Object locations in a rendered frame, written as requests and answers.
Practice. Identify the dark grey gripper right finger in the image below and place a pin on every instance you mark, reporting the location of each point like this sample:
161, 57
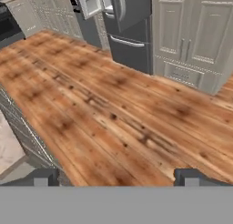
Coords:
185, 176

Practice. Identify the grey island counter cabinet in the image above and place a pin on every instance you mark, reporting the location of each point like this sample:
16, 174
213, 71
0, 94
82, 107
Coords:
27, 135

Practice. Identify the tall white cupboard unit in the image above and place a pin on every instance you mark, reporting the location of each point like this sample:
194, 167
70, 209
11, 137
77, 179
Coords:
194, 30

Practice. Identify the dark grey fridge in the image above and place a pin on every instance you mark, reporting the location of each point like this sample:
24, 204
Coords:
130, 53

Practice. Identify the white base cupboard run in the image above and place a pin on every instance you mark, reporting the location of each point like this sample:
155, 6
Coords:
45, 16

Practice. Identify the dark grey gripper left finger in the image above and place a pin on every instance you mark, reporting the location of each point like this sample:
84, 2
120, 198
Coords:
45, 177

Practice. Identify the open fridge door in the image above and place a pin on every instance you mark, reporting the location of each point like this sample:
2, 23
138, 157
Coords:
91, 3

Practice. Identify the black oven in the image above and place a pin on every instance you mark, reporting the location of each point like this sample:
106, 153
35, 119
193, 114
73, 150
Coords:
7, 25

